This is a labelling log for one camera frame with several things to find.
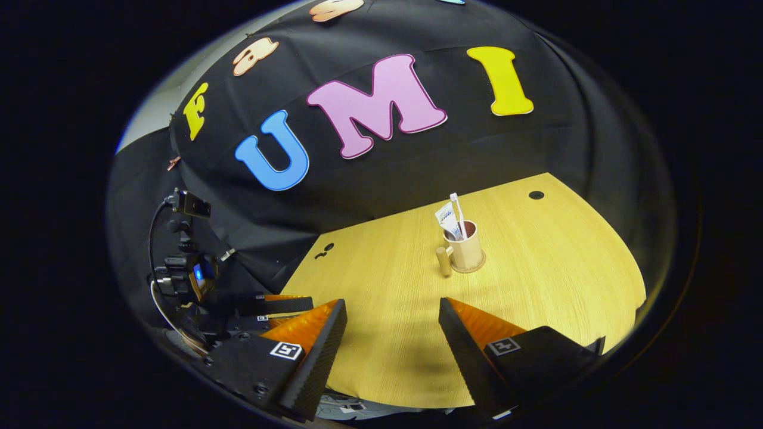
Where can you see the white toothpaste tube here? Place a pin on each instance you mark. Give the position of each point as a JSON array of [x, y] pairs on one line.
[[447, 220]]

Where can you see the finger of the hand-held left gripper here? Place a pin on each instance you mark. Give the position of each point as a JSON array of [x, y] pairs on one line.
[[286, 305], [250, 325]]

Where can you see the white cloth clip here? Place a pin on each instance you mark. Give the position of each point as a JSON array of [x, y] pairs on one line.
[[227, 255]]

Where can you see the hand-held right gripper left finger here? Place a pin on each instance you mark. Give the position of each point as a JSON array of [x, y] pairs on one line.
[[325, 357]]

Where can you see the wooden desktop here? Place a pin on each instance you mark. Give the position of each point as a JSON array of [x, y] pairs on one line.
[[387, 286]]

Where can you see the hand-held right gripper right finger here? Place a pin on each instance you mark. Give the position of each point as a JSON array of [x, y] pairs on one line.
[[462, 351]]

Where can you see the round brown coaster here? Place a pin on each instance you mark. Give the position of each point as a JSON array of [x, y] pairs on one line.
[[471, 271]]

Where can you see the black backdrop cloth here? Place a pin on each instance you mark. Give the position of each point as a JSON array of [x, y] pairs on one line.
[[417, 173]]

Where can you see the white toothbrush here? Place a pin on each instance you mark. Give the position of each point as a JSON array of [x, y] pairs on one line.
[[459, 217]]

